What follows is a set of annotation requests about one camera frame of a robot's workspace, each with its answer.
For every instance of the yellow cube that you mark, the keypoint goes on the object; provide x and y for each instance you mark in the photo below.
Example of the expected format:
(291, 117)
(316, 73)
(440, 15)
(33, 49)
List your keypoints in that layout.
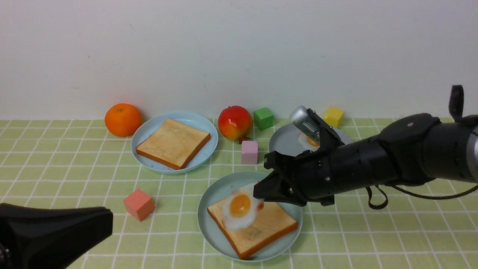
(334, 116)

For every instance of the pink block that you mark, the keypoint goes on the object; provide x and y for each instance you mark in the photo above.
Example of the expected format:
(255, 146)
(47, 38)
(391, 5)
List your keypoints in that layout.
(249, 152)

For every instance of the salmon red cube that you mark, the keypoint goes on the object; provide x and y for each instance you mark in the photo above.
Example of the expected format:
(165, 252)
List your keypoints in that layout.
(139, 204)

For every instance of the toast slice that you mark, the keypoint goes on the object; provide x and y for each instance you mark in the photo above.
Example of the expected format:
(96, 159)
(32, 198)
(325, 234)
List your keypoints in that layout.
(173, 144)
(274, 231)

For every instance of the teal empty plate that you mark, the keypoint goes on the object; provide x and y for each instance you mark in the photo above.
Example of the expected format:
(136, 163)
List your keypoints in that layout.
(224, 186)

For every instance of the green checkered tablecloth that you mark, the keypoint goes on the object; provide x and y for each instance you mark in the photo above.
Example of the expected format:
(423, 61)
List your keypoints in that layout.
(78, 163)

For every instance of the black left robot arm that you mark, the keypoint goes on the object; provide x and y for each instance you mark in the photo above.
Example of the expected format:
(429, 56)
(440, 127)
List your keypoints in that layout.
(33, 238)

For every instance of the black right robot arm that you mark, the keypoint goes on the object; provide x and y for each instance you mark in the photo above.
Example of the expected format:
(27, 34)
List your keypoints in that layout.
(409, 152)

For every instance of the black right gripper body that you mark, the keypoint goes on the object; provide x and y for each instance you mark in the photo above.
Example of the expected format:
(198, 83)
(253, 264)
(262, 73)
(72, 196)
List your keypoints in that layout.
(324, 173)

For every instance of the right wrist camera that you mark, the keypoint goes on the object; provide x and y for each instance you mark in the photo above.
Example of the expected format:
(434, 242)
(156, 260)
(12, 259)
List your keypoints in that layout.
(309, 123)

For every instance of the green cube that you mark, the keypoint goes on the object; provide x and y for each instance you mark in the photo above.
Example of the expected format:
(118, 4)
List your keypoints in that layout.
(263, 118)

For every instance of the light blue bread plate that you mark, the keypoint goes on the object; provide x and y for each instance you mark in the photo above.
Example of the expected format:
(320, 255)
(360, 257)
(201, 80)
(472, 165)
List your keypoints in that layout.
(189, 118)

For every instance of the fried egg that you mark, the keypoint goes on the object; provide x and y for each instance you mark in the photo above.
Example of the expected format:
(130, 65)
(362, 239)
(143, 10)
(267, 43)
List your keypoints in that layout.
(307, 143)
(241, 209)

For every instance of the orange fruit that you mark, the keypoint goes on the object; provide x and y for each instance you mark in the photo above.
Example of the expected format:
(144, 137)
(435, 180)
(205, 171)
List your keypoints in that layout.
(123, 120)

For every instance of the grey egg plate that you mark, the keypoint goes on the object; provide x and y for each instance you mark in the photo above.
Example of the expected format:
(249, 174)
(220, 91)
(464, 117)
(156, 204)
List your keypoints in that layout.
(284, 140)

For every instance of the red yellow apple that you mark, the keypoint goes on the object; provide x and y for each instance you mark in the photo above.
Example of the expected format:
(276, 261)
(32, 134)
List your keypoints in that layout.
(235, 123)

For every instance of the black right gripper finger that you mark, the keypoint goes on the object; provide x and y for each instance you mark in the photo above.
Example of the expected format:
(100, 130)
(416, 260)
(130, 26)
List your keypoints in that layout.
(280, 186)
(278, 163)

